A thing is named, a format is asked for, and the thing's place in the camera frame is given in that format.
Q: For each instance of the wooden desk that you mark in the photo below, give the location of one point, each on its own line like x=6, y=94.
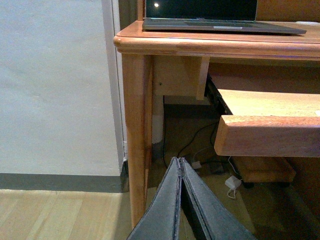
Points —
x=177, y=63

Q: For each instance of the grey open laptop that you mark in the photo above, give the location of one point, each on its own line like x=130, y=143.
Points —
x=209, y=15

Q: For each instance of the white power adapter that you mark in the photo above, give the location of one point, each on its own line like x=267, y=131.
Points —
x=233, y=183

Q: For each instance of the wooden rolling stand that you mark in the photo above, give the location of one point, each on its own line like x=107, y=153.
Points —
x=263, y=169

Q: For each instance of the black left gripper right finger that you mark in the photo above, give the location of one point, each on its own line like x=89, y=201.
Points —
x=207, y=216

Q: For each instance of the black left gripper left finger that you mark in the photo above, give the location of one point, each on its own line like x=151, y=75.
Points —
x=161, y=220

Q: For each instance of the wooden pull-out keyboard tray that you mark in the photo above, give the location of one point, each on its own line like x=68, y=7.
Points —
x=269, y=124

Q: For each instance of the white plug on floor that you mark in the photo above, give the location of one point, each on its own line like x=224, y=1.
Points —
x=196, y=165

